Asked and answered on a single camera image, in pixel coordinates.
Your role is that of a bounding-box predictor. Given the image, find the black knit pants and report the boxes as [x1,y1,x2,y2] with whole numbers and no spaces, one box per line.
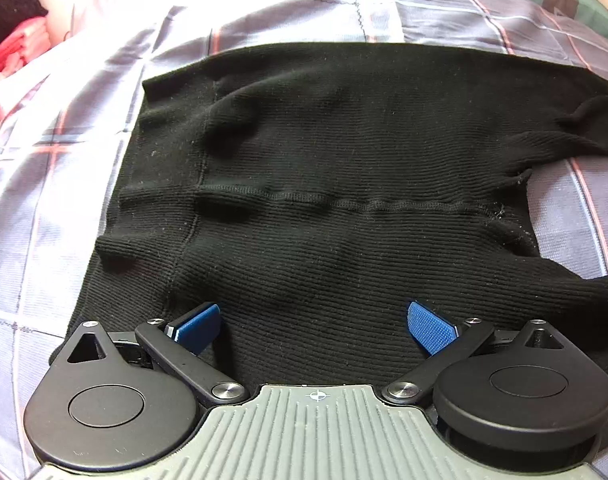
[70,44,608,388]

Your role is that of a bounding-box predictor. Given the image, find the purple plaid bed sheet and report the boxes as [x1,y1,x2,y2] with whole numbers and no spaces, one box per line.
[0,0,608,479]

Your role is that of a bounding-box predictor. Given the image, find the red folded clothes pile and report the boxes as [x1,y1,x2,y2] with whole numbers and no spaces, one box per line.
[0,18,52,77]

